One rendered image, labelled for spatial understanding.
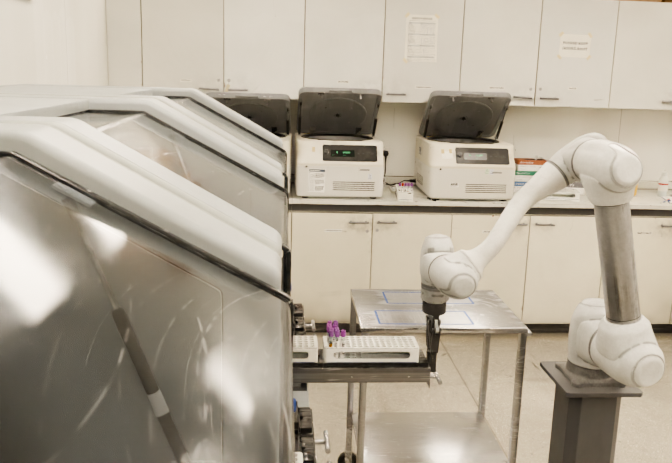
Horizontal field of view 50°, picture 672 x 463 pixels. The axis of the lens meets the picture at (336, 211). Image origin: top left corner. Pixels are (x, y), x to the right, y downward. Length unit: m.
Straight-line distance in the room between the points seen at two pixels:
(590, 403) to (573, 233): 2.44
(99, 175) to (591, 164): 1.53
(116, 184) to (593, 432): 2.01
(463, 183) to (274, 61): 1.44
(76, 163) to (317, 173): 3.55
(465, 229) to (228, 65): 1.85
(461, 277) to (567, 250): 2.93
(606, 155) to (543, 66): 2.89
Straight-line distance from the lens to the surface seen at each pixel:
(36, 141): 0.99
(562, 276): 4.96
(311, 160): 4.47
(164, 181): 1.11
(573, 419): 2.62
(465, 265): 2.06
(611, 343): 2.35
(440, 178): 4.58
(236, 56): 4.71
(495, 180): 4.67
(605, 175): 2.14
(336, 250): 4.56
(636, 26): 5.25
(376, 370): 2.27
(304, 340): 2.29
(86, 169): 0.98
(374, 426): 3.05
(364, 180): 4.50
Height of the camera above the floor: 1.71
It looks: 11 degrees down
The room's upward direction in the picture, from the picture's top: 2 degrees clockwise
